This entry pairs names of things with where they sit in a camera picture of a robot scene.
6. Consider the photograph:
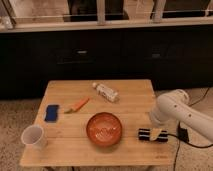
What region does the orange ceramic bowl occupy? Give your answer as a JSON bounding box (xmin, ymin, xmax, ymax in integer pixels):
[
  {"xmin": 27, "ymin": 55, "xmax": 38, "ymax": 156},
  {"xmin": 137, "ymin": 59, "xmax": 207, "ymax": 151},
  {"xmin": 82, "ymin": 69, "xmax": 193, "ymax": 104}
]
[{"xmin": 86, "ymin": 112, "xmax": 122, "ymax": 147}]

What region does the dark cabinet counter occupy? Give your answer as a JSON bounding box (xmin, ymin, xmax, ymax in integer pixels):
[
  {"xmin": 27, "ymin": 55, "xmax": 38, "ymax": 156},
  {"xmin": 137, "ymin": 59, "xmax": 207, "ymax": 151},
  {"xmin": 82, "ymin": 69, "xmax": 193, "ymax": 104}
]
[{"xmin": 0, "ymin": 25, "xmax": 213, "ymax": 99}]

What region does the white ceramic cup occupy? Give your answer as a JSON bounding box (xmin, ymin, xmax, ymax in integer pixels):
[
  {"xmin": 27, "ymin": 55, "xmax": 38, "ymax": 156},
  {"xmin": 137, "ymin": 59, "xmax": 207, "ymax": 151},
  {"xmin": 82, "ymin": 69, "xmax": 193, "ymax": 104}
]
[{"xmin": 21, "ymin": 125, "xmax": 47, "ymax": 149}]

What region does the wooden table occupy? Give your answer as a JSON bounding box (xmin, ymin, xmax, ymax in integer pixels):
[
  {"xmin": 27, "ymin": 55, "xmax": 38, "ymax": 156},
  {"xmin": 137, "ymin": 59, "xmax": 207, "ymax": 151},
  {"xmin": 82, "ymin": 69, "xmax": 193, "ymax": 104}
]
[{"xmin": 20, "ymin": 80, "xmax": 172, "ymax": 167}]

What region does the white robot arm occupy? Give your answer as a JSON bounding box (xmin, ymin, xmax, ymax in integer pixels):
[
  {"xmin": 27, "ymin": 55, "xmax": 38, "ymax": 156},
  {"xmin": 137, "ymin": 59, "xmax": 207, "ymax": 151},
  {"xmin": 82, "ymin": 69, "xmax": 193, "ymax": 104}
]
[{"xmin": 149, "ymin": 89, "xmax": 213, "ymax": 143}]

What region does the blue sponge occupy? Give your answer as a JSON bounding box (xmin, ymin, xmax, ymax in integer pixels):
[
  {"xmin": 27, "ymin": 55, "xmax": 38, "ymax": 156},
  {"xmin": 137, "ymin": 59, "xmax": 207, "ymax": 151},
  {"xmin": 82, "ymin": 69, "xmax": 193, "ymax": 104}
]
[{"xmin": 44, "ymin": 105, "xmax": 59, "ymax": 122}]

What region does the orange carrot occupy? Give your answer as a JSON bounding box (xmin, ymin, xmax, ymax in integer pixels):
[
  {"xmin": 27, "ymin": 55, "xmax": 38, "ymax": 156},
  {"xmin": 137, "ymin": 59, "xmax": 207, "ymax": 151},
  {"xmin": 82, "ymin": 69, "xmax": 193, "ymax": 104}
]
[{"xmin": 64, "ymin": 98, "xmax": 90, "ymax": 114}]

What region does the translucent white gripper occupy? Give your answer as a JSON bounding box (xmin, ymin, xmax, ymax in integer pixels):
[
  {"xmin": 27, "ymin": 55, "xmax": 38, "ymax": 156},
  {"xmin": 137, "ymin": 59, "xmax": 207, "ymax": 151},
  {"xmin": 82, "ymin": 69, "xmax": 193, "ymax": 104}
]
[{"xmin": 149, "ymin": 107, "xmax": 167, "ymax": 141}]

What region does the black cable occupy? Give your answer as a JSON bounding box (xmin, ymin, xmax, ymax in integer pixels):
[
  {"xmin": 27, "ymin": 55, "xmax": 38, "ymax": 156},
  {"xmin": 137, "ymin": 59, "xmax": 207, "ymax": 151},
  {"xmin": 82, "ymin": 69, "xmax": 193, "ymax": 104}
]
[{"xmin": 166, "ymin": 87, "xmax": 213, "ymax": 171}]

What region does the black power adapter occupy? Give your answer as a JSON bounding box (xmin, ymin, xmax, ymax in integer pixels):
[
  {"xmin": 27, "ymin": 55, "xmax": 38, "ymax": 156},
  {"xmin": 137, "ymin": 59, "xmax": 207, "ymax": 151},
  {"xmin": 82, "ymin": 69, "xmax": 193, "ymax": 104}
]
[{"xmin": 178, "ymin": 128, "xmax": 189, "ymax": 142}]

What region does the white plastic bottle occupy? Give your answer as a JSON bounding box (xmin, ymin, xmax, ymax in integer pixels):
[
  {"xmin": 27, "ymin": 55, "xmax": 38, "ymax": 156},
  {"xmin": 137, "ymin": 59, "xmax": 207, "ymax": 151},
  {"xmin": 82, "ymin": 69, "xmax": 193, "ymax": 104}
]
[{"xmin": 92, "ymin": 82, "xmax": 118, "ymax": 102}]

